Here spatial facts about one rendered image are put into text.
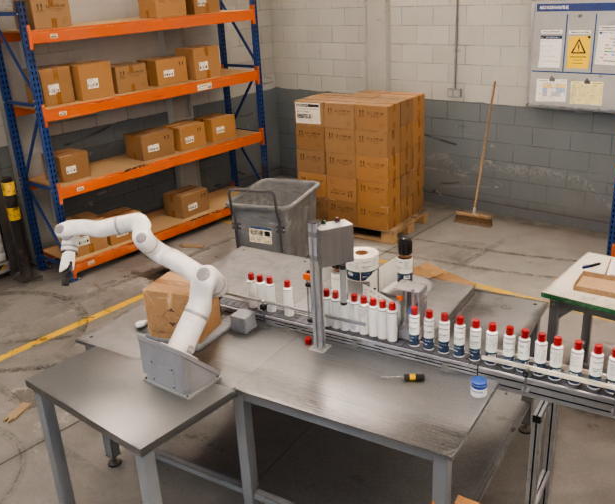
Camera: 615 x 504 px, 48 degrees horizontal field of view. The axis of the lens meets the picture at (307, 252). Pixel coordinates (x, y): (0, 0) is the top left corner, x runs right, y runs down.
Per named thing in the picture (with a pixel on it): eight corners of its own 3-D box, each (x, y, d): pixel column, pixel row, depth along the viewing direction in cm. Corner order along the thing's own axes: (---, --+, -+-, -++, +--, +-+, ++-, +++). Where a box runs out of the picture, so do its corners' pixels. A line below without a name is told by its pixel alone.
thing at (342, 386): (548, 305, 383) (549, 301, 382) (452, 461, 265) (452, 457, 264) (242, 248, 488) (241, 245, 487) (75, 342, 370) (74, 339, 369)
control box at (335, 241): (354, 261, 331) (353, 224, 324) (322, 268, 325) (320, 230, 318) (345, 254, 340) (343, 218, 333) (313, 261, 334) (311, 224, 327)
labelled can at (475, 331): (481, 358, 321) (483, 318, 313) (478, 363, 317) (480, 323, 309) (470, 355, 324) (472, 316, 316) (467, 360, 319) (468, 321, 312)
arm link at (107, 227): (109, 226, 339) (52, 238, 344) (124, 235, 355) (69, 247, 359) (108, 209, 342) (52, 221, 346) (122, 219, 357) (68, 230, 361)
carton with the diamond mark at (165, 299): (221, 323, 373) (216, 277, 364) (199, 344, 353) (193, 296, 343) (174, 316, 385) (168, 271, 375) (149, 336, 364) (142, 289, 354)
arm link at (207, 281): (210, 323, 329) (231, 278, 335) (197, 313, 312) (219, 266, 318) (189, 315, 333) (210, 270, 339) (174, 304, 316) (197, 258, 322)
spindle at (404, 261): (415, 283, 399) (415, 236, 388) (408, 289, 392) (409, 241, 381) (400, 280, 403) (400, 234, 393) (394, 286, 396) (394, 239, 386)
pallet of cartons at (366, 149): (428, 221, 762) (430, 93, 710) (393, 245, 699) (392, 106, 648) (336, 206, 827) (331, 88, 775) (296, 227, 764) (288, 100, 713)
